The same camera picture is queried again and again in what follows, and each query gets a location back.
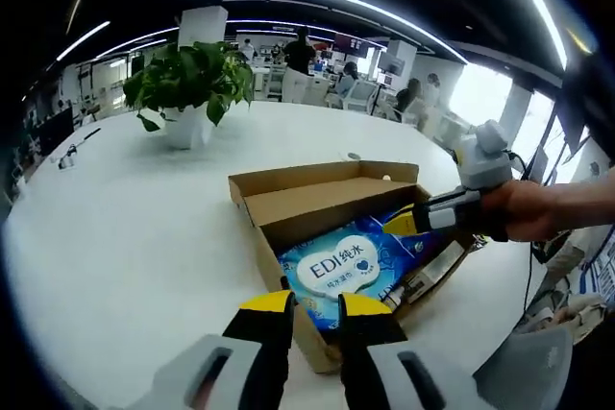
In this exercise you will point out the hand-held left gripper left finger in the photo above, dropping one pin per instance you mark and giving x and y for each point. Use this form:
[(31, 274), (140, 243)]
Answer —
[(211, 371)]

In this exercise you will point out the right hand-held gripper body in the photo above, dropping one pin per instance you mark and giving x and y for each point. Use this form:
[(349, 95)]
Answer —
[(485, 160)]

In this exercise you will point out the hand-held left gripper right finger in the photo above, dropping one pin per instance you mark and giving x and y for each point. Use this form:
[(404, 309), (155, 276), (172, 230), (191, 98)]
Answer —
[(384, 371)]

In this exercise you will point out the blue soft wet wipes pack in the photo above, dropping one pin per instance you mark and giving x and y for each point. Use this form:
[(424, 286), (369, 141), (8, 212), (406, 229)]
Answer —
[(336, 261)]

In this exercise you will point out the brown cardboard shoe box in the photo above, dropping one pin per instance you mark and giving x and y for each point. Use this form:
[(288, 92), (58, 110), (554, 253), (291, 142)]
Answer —
[(312, 199)]

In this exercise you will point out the person's right hand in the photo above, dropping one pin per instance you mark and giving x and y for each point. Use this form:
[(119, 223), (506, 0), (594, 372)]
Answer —
[(523, 208)]

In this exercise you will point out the white toothpaste carton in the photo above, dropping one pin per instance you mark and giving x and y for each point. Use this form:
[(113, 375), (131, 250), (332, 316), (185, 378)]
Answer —
[(437, 271)]

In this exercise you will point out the white toothpaste tube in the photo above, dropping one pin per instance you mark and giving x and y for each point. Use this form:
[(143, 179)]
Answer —
[(399, 296)]

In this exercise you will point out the white office chair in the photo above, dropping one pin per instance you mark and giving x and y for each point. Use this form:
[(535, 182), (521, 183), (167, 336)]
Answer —
[(415, 112), (360, 95)]

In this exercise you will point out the grey mesh office chair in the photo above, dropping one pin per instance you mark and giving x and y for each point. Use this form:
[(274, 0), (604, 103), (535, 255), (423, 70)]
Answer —
[(523, 371)]

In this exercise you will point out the black stick tool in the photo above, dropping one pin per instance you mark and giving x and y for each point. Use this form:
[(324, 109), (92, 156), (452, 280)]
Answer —
[(89, 136)]

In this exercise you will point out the green potted plant white pot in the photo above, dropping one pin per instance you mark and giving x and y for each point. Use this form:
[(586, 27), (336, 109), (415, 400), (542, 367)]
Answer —
[(192, 74)]

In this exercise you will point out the black monitor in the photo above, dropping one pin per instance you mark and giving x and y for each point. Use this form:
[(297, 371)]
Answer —
[(55, 131)]

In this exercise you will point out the white square pillar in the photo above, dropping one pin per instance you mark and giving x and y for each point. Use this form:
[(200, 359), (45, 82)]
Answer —
[(202, 26)]

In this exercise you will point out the blue white wall board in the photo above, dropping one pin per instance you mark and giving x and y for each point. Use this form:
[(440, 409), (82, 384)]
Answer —
[(603, 271)]

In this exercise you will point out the dark red wall screen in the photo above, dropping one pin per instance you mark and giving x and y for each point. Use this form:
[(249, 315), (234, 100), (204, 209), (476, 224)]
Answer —
[(353, 43)]

